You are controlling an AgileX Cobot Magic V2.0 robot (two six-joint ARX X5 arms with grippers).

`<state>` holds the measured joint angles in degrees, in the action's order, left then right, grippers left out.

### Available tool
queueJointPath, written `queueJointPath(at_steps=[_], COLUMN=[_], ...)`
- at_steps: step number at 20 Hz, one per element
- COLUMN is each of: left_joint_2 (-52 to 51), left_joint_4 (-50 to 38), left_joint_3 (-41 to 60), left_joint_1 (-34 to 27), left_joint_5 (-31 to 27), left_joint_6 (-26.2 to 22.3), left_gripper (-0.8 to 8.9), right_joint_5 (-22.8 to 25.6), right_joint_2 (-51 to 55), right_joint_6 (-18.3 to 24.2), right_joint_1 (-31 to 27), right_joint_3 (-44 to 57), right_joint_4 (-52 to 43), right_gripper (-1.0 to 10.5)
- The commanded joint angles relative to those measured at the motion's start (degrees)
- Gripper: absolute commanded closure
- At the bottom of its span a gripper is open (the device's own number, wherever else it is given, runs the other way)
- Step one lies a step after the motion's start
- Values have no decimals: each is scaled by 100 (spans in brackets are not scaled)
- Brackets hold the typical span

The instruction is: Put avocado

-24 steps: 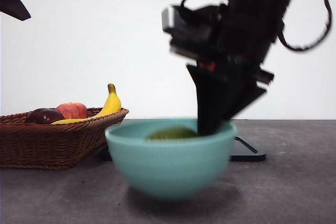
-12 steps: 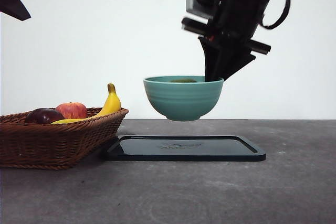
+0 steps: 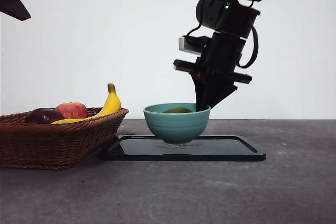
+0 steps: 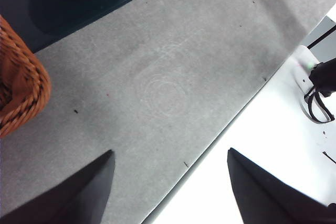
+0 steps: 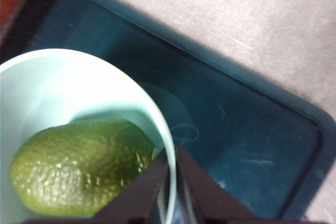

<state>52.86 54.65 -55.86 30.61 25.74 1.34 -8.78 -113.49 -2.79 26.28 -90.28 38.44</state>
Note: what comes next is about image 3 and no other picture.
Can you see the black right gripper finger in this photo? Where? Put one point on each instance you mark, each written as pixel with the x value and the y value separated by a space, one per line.
pixel 223 90
pixel 200 90

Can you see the green avocado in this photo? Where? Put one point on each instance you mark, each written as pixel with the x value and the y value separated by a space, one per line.
pixel 178 110

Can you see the teal ribbed bowl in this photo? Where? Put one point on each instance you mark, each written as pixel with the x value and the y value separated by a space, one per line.
pixel 176 127

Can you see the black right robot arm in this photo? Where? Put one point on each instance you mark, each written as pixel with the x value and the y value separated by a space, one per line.
pixel 236 16

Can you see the dark flat rectangular tray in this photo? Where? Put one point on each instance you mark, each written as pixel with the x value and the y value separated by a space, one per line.
pixel 223 150

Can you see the yellow banana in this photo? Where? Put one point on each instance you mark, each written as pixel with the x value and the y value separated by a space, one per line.
pixel 113 103

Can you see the dark red glossy apple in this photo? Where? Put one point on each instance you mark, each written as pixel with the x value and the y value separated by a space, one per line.
pixel 43 117

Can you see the red yellow streaked apple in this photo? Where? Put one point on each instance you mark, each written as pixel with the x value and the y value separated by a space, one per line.
pixel 72 110

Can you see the brown wicker basket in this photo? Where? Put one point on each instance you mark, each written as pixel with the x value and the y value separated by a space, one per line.
pixel 52 142

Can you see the pale grey right camera box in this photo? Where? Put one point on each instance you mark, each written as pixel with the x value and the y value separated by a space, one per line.
pixel 185 45

